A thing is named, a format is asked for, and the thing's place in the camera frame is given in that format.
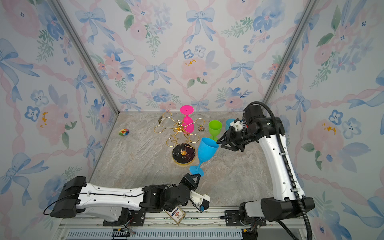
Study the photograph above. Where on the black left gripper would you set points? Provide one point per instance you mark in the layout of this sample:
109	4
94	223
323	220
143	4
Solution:
188	179

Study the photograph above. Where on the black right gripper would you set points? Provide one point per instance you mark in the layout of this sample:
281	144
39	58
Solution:
229	135

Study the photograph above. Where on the light blue wine glass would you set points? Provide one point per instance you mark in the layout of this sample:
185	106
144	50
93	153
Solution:
228	123

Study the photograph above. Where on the green wine glass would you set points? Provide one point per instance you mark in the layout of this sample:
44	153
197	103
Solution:
215	128

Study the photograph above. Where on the cyan wine glass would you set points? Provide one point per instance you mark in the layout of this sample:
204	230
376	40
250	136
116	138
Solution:
206	151

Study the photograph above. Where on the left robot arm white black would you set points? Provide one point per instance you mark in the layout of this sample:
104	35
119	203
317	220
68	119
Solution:
80	197

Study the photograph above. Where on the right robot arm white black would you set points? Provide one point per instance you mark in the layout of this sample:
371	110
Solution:
289	201

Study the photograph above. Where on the magenta wine glass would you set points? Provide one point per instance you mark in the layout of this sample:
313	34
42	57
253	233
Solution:
188	122

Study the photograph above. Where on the small framed card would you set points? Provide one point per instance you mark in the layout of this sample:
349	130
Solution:
177	215

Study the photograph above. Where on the rainbow flower plush toy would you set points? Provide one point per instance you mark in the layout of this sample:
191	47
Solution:
124	132

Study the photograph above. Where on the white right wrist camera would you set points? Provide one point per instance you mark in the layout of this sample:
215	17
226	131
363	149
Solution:
239	125

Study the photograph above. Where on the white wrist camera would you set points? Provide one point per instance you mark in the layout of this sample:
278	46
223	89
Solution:
239	125
201	202

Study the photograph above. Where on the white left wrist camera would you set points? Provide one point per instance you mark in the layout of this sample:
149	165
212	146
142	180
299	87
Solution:
201	202

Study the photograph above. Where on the gold wire glass rack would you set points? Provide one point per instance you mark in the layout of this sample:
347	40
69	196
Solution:
180	140

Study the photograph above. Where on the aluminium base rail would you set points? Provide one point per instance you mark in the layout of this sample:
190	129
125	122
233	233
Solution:
217	223

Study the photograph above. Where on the aluminium corner post left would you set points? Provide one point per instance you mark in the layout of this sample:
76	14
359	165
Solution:
85	56

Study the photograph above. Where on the aluminium corner post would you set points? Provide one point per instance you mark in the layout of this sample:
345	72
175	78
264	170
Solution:
291	47
85	56

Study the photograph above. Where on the aluminium corner post right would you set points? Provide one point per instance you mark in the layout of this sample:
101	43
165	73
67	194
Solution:
291	47

